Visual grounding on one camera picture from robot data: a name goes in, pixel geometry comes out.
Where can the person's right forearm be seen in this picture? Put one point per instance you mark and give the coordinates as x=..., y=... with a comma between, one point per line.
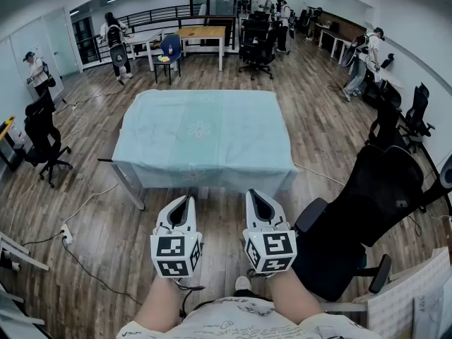
x=293, y=295

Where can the person's white shoe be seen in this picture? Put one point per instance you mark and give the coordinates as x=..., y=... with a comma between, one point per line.
x=243, y=283

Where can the round white table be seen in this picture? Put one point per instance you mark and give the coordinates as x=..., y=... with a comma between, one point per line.
x=390, y=76

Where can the large black mesh office chair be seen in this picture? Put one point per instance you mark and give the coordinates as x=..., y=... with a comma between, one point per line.
x=374, y=196

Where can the white metal frame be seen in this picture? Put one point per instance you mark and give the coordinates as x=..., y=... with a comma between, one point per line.
x=35, y=264

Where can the white desk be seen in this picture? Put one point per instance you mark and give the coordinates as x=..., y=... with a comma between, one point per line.
x=395, y=306

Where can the black metal railing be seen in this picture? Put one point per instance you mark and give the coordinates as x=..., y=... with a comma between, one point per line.
x=159, y=12

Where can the person's white printed shirt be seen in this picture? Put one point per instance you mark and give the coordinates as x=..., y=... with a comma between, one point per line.
x=240, y=323

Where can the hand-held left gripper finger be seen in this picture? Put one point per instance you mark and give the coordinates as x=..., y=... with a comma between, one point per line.
x=193, y=217
x=166, y=212

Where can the white door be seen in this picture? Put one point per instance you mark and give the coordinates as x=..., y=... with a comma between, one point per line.
x=60, y=41

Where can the blue chair black legs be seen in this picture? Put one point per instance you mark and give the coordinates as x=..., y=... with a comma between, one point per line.
x=171, y=49

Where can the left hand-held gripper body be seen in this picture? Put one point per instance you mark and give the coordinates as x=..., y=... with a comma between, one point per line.
x=176, y=254

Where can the light blue flower-print tablecloth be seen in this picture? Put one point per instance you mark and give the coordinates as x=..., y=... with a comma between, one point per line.
x=212, y=136

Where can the yellow-green cloth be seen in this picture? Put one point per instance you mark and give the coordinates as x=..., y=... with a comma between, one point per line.
x=163, y=58

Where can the person's left forearm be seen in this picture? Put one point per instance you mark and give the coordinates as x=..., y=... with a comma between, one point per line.
x=159, y=306

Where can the yellow-top cabinet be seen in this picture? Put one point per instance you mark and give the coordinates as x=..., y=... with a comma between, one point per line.
x=7, y=127

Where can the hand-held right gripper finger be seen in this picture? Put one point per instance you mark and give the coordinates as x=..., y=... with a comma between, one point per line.
x=277, y=212
x=250, y=210

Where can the red bottle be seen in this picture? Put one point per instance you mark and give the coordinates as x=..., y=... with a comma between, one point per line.
x=170, y=49

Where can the wooden wall counter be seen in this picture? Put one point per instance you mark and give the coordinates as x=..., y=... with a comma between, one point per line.
x=342, y=27

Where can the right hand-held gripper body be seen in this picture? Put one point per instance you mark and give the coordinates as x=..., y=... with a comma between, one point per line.
x=275, y=249

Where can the light wooden table white legs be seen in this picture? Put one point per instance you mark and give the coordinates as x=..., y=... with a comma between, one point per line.
x=201, y=32

